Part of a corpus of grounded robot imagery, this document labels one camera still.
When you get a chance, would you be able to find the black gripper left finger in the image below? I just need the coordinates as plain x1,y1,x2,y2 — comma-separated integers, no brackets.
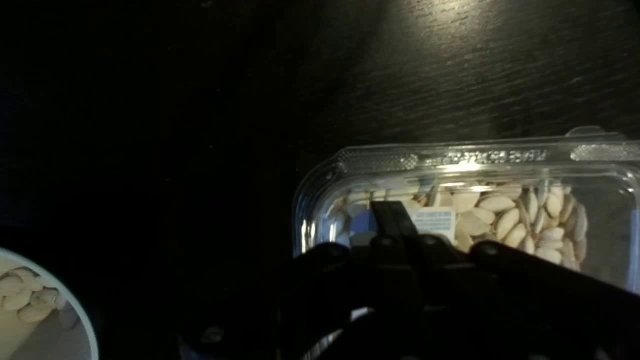
179,243,416,360

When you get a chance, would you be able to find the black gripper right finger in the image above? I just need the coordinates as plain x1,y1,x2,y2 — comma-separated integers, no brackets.
369,199,640,360

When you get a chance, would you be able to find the clear plastic lunchbox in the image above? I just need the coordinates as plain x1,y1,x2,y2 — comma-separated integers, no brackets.
291,126,640,297

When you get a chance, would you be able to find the white bowl with seeds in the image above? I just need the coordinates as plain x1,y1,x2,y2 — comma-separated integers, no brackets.
0,246,100,360

